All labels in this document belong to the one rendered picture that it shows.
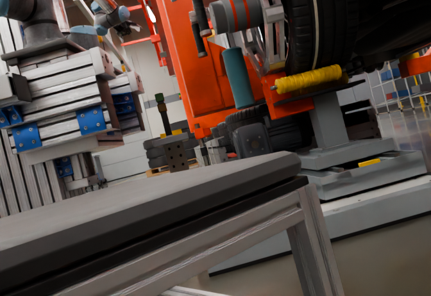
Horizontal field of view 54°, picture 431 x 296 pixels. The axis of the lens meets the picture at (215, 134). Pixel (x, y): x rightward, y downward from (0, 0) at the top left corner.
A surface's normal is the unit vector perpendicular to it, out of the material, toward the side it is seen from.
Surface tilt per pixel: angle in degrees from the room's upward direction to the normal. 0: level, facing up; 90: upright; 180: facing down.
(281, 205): 90
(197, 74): 90
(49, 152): 90
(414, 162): 90
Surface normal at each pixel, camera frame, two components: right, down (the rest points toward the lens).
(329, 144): 0.07, -0.04
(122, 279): 0.62, -0.18
